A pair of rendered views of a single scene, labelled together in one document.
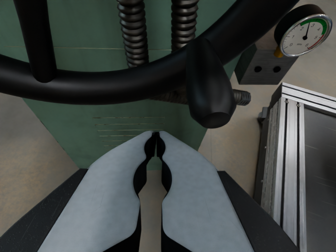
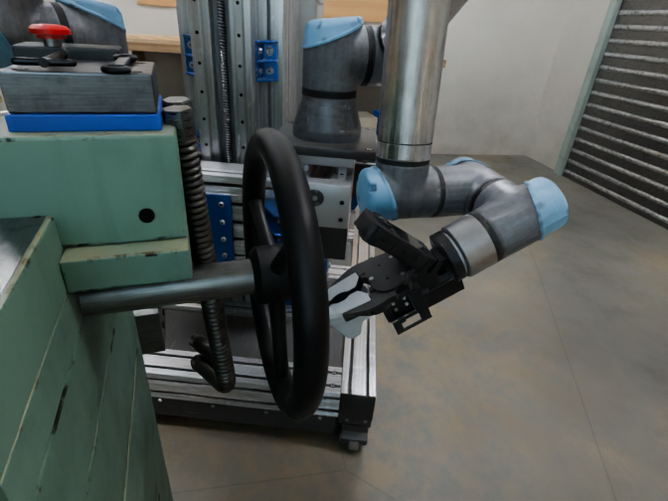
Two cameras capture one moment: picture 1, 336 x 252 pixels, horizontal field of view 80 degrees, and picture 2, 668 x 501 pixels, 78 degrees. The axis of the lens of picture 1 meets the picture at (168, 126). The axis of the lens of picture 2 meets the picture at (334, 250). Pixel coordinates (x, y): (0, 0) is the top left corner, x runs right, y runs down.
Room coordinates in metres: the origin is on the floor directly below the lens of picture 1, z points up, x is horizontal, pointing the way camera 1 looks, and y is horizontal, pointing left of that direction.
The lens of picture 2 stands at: (0.12, 0.44, 1.04)
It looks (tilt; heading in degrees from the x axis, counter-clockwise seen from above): 29 degrees down; 259
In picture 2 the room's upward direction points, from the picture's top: 4 degrees clockwise
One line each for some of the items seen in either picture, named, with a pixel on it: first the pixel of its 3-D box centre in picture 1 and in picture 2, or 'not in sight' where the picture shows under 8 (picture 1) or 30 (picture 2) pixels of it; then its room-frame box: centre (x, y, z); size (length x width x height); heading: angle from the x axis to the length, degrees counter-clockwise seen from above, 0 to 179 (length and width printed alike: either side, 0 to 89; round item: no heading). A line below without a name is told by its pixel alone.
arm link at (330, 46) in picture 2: not in sight; (334, 52); (-0.03, -0.49, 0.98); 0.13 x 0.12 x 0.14; 6
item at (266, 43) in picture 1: (259, 48); (124, 322); (0.35, -0.15, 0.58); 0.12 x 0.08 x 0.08; 10
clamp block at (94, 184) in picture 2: not in sight; (100, 165); (0.27, 0.05, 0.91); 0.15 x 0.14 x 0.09; 100
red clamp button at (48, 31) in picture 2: not in sight; (50, 31); (0.30, 0.02, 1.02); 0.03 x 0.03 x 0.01
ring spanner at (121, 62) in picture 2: not in sight; (120, 63); (0.23, 0.06, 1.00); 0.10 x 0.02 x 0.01; 100
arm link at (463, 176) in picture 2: not in sight; (464, 190); (-0.18, -0.12, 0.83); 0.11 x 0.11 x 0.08; 6
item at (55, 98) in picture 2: not in sight; (86, 79); (0.27, 0.04, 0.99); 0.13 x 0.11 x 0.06; 100
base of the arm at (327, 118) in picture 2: not in sight; (328, 111); (-0.02, -0.49, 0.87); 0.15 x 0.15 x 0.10
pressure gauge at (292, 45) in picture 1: (295, 36); not in sight; (0.29, -0.16, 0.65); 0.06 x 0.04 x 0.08; 100
